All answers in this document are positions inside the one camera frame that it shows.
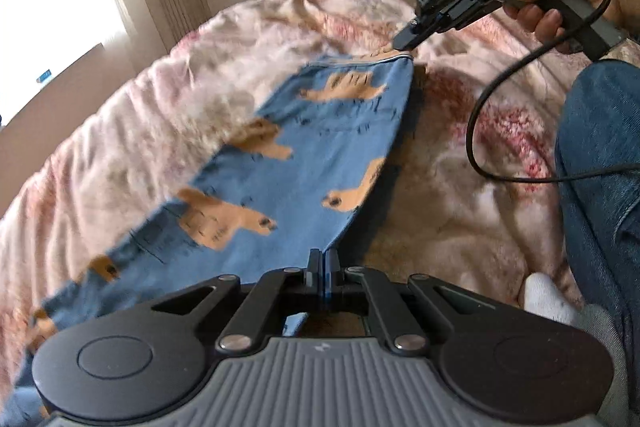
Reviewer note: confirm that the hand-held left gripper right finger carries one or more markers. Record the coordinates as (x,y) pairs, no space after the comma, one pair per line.
(331,279)

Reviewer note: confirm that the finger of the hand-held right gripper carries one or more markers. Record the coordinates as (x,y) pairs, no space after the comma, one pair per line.
(411,38)

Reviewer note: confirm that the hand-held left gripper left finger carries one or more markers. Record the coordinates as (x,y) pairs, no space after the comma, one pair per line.
(315,279)

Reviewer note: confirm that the blue dog print pants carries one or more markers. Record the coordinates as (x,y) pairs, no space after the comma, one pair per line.
(325,147)

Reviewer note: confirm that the person's foot in white sock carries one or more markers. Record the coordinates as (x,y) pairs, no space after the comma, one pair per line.
(547,299)

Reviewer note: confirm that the person's leg in blue jeans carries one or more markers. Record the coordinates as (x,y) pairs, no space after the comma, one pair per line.
(600,157)

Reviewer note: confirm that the pink floral blanket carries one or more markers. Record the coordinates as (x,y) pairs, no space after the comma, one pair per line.
(150,107)

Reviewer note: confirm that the small blue box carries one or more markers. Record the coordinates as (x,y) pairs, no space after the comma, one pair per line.
(45,75)

